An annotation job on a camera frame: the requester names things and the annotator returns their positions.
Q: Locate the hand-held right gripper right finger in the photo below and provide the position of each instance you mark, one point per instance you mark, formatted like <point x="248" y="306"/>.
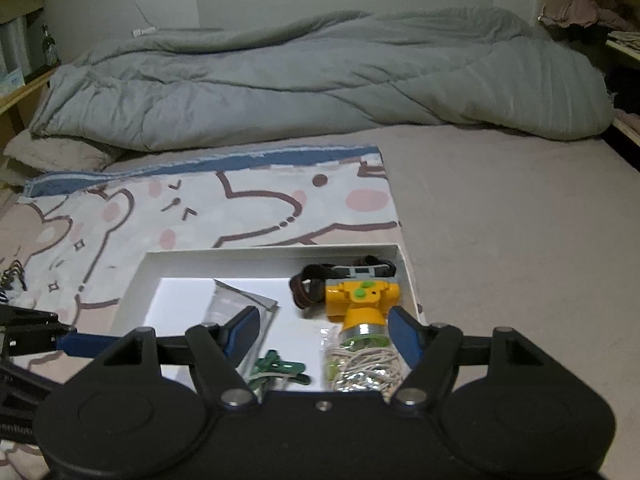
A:
<point x="405" y="335"/>

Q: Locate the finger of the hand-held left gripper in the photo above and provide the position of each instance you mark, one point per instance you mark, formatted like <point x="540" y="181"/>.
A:
<point x="85" y="344"/>
<point x="30" y="317"/>

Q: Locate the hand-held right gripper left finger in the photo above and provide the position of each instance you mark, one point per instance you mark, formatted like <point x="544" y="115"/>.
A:
<point x="245" y="330"/>

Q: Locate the clear plastic bag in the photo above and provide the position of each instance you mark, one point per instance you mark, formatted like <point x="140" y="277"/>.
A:
<point x="240" y="300"/>

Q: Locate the green clips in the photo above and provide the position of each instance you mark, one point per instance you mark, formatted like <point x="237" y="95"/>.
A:
<point x="280" y="366"/>

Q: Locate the clear bag of rubber bands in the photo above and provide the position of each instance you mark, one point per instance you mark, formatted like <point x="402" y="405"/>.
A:
<point x="360" y="367"/>

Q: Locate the white cardboard box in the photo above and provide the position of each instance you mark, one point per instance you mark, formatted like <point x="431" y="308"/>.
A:
<point x="180" y="290"/>

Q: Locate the printed blanket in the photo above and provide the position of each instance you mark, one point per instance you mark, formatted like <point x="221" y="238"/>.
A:
<point x="225" y="210"/>

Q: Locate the beige bed sheet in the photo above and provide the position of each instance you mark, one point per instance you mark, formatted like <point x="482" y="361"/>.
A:
<point x="500" y="210"/>

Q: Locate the beige pillow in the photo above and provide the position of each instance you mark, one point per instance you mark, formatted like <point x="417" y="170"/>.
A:
<point x="50" y="152"/>

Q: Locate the wooden bookshelf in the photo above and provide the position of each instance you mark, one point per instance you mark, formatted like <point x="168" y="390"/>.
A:
<point x="30" y="85"/>

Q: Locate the pale blue pack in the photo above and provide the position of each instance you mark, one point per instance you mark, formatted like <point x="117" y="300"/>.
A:
<point x="11" y="81"/>

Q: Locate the grey duvet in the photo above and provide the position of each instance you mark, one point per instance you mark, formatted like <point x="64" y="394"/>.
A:
<point x="300" y="80"/>

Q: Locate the glass bottle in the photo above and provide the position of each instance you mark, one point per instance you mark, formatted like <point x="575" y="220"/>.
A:
<point x="50" y="47"/>

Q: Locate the pink cloth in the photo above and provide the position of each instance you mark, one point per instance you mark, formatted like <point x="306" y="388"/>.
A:
<point x="580" y="12"/>

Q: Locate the beige folded cloth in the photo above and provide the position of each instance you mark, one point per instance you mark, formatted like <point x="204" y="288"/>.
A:
<point x="625" y="41"/>

